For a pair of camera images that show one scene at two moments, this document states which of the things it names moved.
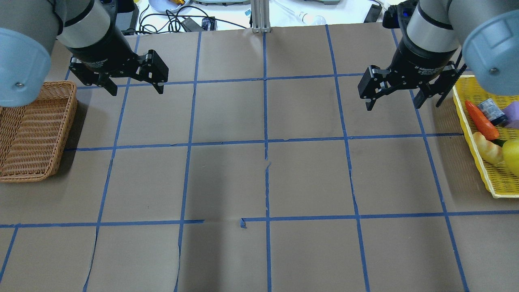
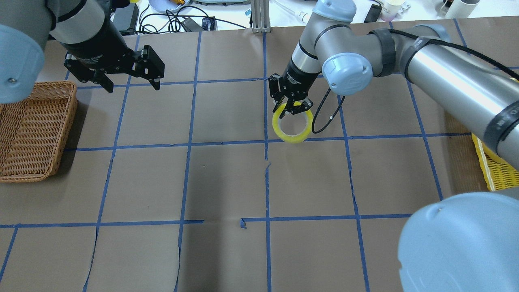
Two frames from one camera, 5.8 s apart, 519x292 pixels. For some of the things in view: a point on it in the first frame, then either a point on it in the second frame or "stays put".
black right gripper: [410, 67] → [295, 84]
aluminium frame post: [260, 12] stays put
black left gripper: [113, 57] stays put
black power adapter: [191, 26] stays put
